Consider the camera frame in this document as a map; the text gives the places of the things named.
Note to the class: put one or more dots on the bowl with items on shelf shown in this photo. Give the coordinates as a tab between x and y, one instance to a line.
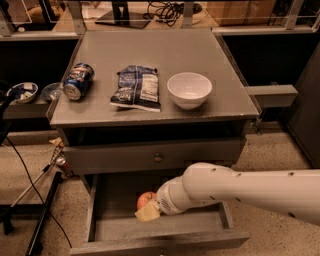
23	92

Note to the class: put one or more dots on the blue chip bag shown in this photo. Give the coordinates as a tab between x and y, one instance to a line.
138	87

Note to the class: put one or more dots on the closed top drawer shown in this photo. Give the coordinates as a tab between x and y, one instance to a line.
157	155

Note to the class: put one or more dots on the red apple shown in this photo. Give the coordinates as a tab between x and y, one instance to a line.
145	198

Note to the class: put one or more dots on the black stand leg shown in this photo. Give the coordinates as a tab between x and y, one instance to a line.
35	246

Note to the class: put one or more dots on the blue soda can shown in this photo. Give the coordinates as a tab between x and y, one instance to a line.
78	80

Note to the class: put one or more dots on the small glass bowl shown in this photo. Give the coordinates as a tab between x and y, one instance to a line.
51	92

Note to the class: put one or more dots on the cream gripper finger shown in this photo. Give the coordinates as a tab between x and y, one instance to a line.
149	212

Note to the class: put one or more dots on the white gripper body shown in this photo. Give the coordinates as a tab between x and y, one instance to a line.
167	199

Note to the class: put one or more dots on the black monitor stand base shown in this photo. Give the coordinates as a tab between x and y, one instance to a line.
122	17

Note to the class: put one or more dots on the cardboard box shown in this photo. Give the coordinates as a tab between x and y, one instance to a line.
250	12

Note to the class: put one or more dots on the grey drawer cabinet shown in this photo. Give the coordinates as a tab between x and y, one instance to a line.
160	101

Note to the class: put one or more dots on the white bowl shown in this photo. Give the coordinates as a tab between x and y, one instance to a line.
189	90

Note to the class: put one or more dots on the open middle drawer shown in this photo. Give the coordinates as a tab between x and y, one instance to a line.
112	229

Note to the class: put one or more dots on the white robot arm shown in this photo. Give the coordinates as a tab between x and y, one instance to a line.
292	193

